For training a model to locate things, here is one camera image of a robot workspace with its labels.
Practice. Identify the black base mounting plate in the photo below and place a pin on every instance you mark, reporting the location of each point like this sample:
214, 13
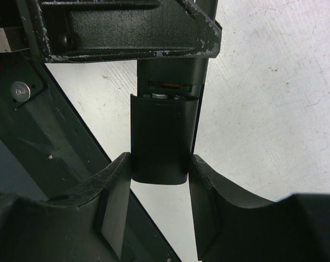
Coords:
45, 134

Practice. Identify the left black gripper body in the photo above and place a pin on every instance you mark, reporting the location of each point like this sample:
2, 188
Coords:
12, 34

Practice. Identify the black remote control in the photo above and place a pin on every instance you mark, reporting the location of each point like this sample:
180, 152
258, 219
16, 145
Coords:
171, 73

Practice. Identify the black battery cover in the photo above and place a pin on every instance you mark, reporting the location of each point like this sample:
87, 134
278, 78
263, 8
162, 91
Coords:
162, 132

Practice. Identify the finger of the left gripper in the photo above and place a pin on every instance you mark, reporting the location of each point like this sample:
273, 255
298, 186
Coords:
100, 31

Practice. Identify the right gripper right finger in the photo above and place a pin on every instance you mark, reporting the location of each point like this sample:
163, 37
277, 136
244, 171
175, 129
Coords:
233, 224

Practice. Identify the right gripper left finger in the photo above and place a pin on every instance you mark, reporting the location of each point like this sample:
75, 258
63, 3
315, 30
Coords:
86, 223

